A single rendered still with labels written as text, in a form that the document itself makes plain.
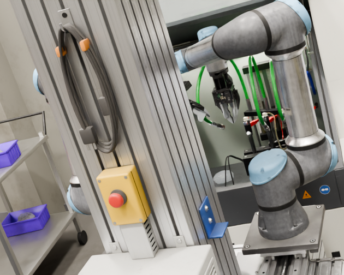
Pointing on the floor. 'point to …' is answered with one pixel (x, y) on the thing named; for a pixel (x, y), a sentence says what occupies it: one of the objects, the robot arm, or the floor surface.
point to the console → (338, 66)
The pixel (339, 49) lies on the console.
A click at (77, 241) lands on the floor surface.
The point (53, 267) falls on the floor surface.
